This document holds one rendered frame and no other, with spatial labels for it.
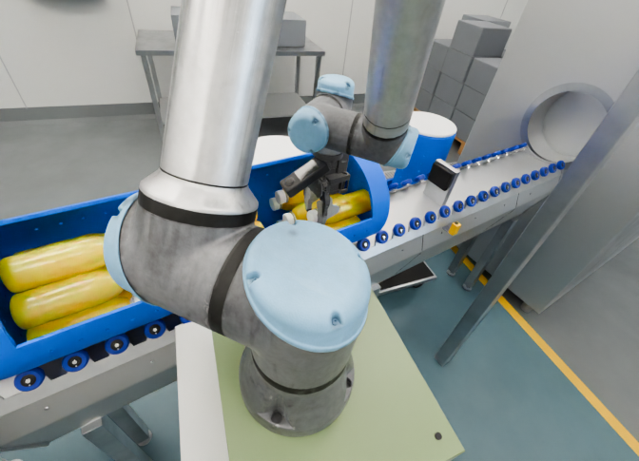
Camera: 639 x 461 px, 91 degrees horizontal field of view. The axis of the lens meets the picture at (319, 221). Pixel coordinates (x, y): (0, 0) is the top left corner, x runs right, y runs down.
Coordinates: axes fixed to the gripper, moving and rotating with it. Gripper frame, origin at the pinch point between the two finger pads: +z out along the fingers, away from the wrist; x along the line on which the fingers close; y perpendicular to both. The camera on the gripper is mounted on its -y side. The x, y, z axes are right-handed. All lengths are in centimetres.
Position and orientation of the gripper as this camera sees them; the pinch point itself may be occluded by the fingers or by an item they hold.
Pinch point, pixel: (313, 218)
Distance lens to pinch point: 84.2
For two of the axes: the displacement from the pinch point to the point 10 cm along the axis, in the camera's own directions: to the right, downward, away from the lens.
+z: -1.0, 7.5, 6.5
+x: -5.2, -6.0, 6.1
